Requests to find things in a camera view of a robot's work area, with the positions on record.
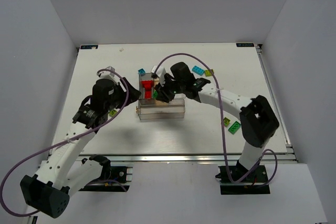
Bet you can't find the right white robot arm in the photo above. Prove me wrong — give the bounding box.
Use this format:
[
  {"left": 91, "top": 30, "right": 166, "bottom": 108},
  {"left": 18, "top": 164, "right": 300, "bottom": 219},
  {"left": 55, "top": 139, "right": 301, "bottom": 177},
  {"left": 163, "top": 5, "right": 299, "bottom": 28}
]
[{"left": 151, "top": 62, "right": 279, "bottom": 173}]

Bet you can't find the long green lego brick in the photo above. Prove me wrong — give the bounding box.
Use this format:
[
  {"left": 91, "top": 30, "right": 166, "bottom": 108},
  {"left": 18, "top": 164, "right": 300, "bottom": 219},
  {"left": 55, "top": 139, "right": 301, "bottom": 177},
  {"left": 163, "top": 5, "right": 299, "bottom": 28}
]
[{"left": 228, "top": 121, "right": 241, "bottom": 134}]

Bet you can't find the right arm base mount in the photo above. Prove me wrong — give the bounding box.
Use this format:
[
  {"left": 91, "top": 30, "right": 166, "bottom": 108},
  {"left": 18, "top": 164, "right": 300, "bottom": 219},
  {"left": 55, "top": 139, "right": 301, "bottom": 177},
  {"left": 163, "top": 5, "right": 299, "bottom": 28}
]
[{"left": 215, "top": 165, "right": 270, "bottom": 195}]

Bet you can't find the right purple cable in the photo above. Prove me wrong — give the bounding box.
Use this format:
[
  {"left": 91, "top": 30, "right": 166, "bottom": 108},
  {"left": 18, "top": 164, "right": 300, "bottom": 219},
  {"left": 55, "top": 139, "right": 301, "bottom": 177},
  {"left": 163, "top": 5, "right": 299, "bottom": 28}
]
[{"left": 153, "top": 53, "right": 278, "bottom": 184}]

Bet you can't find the long cyan lego brick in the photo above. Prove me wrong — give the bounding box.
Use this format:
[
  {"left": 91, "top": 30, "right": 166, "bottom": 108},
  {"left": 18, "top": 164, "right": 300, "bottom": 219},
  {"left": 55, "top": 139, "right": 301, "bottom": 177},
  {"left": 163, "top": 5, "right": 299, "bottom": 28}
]
[{"left": 192, "top": 66, "right": 205, "bottom": 76}]

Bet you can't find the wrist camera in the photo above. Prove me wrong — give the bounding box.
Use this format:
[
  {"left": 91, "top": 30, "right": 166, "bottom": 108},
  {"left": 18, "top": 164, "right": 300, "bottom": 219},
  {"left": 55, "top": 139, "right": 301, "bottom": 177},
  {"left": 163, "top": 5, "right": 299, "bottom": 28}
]
[
  {"left": 151, "top": 65, "right": 166, "bottom": 85},
  {"left": 97, "top": 66, "right": 115, "bottom": 81}
]

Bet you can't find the right blue corner label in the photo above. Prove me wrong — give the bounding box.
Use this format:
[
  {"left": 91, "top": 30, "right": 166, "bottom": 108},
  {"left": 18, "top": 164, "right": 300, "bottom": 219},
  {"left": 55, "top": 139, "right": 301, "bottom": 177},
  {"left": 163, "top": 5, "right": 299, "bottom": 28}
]
[{"left": 236, "top": 42, "right": 255, "bottom": 48}]

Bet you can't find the red lego brick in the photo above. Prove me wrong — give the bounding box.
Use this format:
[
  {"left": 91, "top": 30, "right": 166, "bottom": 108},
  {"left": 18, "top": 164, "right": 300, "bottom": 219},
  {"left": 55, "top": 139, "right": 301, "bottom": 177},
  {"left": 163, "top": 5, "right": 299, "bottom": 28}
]
[
  {"left": 144, "top": 90, "right": 152, "bottom": 99},
  {"left": 141, "top": 80, "right": 154, "bottom": 90}
]

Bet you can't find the left blue corner label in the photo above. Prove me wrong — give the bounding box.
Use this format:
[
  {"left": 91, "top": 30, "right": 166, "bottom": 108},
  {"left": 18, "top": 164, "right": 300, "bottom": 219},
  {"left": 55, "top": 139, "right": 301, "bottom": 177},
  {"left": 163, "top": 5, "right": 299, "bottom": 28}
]
[{"left": 80, "top": 45, "right": 98, "bottom": 50}]

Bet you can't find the clear plastic bin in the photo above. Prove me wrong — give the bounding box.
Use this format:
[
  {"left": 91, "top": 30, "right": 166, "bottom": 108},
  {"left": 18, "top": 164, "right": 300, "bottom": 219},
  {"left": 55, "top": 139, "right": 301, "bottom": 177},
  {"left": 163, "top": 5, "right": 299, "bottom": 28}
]
[{"left": 174, "top": 93, "right": 186, "bottom": 100}]

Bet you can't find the small green lego brick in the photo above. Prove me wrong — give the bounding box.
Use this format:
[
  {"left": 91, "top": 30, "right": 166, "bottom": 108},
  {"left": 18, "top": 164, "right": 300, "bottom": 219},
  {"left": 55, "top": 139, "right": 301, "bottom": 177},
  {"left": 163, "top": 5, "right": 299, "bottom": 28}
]
[{"left": 153, "top": 90, "right": 158, "bottom": 99}]

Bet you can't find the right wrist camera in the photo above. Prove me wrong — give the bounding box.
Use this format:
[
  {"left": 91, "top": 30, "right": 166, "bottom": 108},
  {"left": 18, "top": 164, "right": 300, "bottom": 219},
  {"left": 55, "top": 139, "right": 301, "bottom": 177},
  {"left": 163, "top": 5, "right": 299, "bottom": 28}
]
[{"left": 151, "top": 65, "right": 166, "bottom": 85}]

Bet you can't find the orange tinted plastic bin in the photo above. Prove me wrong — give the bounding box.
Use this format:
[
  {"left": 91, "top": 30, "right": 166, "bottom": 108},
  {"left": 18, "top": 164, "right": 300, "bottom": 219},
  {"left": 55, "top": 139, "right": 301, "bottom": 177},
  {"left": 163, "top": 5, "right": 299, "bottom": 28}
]
[{"left": 154, "top": 78, "right": 171, "bottom": 103}]

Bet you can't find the grey smoked plastic bin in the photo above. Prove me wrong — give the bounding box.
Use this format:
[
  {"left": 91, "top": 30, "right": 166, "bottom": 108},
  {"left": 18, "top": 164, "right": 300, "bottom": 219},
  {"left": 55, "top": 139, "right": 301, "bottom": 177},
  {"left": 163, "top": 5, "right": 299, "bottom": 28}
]
[{"left": 139, "top": 73, "right": 154, "bottom": 106}]

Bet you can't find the aluminium table rail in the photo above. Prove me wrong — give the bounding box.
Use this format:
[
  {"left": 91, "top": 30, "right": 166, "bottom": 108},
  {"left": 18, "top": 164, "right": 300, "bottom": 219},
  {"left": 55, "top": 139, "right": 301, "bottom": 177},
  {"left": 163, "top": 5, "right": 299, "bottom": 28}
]
[{"left": 49, "top": 144, "right": 299, "bottom": 164}]

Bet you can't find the long clear plastic drawer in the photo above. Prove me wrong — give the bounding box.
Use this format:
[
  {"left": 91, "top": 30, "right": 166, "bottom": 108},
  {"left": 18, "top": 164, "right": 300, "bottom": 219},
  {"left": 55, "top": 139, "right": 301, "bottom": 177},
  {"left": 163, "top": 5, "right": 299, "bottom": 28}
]
[{"left": 137, "top": 98, "right": 185, "bottom": 120}]

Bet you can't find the blue corner label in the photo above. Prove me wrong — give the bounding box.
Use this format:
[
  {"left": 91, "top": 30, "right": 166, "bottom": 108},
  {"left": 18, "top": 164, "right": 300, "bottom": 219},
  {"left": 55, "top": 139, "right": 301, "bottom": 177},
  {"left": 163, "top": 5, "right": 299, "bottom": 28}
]
[
  {"left": 236, "top": 42, "right": 255, "bottom": 48},
  {"left": 80, "top": 45, "right": 98, "bottom": 50}
]

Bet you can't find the purple cable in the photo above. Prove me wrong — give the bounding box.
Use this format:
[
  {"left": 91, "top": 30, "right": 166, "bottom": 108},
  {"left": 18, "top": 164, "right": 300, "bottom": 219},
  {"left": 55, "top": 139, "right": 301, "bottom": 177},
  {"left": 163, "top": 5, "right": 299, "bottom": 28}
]
[
  {"left": 0, "top": 69, "right": 131, "bottom": 217},
  {"left": 153, "top": 53, "right": 278, "bottom": 184}
]

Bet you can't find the small cyan lego brick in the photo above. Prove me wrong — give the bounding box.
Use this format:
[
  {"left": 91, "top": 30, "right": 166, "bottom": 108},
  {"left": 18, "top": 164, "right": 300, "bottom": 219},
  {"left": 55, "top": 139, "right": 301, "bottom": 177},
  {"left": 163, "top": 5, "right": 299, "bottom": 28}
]
[{"left": 138, "top": 68, "right": 146, "bottom": 75}]

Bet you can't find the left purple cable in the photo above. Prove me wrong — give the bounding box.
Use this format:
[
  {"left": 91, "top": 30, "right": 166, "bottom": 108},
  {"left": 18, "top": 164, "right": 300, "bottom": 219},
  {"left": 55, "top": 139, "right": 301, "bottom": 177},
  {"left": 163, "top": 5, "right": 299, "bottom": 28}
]
[{"left": 0, "top": 69, "right": 131, "bottom": 217}]

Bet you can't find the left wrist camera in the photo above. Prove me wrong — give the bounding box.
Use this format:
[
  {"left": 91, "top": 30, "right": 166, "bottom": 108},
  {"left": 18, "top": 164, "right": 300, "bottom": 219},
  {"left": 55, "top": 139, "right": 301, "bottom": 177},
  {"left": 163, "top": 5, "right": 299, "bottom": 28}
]
[{"left": 97, "top": 66, "right": 115, "bottom": 81}]

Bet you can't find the lime lego brick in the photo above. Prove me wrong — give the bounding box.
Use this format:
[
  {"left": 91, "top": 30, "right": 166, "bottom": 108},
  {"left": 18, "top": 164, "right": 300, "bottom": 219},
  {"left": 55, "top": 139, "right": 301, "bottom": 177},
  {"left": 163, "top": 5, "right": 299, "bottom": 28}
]
[
  {"left": 204, "top": 69, "right": 214, "bottom": 77},
  {"left": 223, "top": 117, "right": 230, "bottom": 127},
  {"left": 109, "top": 109, "right": 118, "bottom": 117}
]

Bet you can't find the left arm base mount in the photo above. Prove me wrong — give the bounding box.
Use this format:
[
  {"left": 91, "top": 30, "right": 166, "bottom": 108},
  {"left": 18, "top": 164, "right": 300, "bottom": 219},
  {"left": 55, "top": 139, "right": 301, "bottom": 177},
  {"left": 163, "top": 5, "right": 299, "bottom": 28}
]
[{"left": 79, "top": 155, "right": 133, "bottom": 193}]

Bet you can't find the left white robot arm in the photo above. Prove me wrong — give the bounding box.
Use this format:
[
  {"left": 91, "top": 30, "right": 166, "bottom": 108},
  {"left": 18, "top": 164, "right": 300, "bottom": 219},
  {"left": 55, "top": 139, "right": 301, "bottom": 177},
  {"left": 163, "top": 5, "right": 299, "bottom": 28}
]
[{"left": 20, "top": 78, "right": 141, "bottom": 218}]

